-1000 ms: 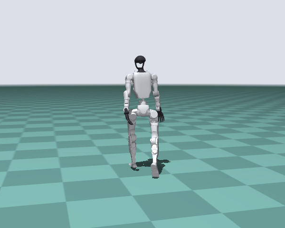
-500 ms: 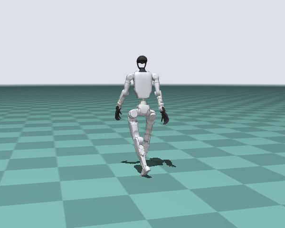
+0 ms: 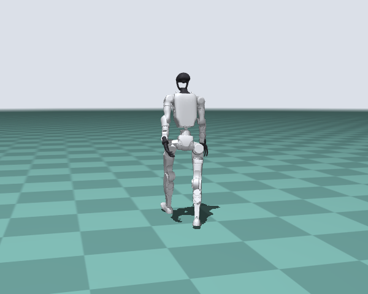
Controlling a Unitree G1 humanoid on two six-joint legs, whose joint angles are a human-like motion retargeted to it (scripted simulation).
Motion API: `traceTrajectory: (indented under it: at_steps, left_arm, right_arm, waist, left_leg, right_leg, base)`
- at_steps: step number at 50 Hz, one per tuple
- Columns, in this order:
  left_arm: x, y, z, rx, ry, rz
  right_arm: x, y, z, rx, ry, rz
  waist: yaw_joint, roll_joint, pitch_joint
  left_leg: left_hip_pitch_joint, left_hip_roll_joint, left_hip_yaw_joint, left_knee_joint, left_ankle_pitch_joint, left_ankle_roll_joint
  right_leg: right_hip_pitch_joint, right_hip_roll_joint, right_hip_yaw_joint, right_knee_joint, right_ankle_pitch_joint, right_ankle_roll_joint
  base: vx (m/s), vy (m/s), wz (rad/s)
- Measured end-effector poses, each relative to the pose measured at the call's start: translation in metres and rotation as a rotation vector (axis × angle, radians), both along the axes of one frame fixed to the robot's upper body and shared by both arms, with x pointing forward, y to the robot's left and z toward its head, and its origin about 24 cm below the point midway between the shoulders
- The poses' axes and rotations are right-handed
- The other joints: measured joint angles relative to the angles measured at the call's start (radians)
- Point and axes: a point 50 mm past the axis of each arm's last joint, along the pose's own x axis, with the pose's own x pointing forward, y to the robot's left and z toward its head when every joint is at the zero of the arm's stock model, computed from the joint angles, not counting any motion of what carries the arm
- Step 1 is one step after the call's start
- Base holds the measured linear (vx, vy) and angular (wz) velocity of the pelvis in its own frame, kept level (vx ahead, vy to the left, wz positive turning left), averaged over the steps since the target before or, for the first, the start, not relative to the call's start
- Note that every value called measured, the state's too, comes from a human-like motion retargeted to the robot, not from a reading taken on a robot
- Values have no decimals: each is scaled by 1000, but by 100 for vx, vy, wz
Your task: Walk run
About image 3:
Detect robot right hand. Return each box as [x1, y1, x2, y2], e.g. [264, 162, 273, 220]
[199, 139, 208, 157]

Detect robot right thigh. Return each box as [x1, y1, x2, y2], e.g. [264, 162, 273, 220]
[191, 142, 204, 189]

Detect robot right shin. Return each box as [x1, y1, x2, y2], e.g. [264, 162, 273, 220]
[193, 179, 202, 219]

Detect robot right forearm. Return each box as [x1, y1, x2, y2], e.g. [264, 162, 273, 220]
[199, 122, 206, 143]

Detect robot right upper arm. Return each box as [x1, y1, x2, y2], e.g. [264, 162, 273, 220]
[196, 96, 205, 125]

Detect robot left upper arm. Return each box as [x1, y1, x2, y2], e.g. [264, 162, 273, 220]
[163, 95, 174, 124]

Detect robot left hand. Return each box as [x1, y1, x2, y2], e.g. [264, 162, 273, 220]
[162, 136, 175, 157]

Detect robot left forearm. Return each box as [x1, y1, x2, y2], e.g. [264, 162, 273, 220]
[161, 116, 170, 142]

